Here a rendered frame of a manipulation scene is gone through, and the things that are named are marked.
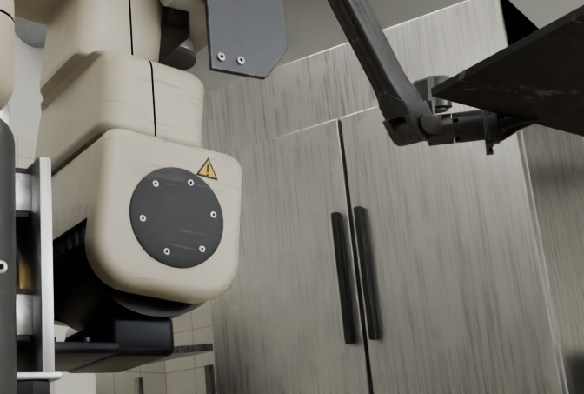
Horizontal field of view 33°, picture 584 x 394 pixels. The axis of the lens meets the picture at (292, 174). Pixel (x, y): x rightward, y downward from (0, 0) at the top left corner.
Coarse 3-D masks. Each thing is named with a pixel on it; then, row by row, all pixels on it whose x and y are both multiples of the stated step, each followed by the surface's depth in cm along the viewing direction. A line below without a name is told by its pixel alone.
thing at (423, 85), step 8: (416, 80) 185; (424, 80) 183; (432, 80) 183; (440, 80) 183; (416, 88) 184; (424, 88) 183; (424, 96) 182; (432, 104) 181; (440, 104) 183; (448, 104) 183; (432, 112) 181; (424, 120) 177; (432, 120) 178; (440, 120) 180; (424, 128) 176; (432, 128) 178; (440, 128) 179
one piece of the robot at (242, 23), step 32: (160, 0) 109; (192, 0) 108; (224, 0) 108; (256, 0) 111; (192, 32) 127; (224, 32) 107; (256, 32) 109; (192, 64) 131; (224, 64) 105; (256, 64) 108
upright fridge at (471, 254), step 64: (320, 64) 403; (448, 64) 371; (256, 128) 415; (320, 128) 392; (384, 128) 376; (256, 192) 402; (320, 192) 386; (384, 192) 370; (448, 192) 356; (512, 192) 343; (576, 192) 392; (256, 256) 396; (320, 256) 380; (384, 256) 365; (448, 256) 351; (512, 256) 338; (576, 256) 370; (256, 320) 390; (320, 320) 374; (384, 320) 360; (448, 320) 346; (512, 320) 334; (576, 320) 350; (256, 384) 384; (320, 384) 369; (384, 384) 355; (448, 384) 341; (512, 384) 329; (576, 384) 332
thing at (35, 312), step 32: (32, 192) 96; (32, 224) 96; (32, 256) 95; (64, 256) 99; (32, 288) 94; (64, 288) 102; (96, 288) 97; (32, 320) 93; (64, 320) 107; (96, 320) 103; (128, 320) 97; (160, 320) 99; (32, 352) 92; (64, 352) 93; (96, 352) 95; (128, 352) 97; (160, 352) 98
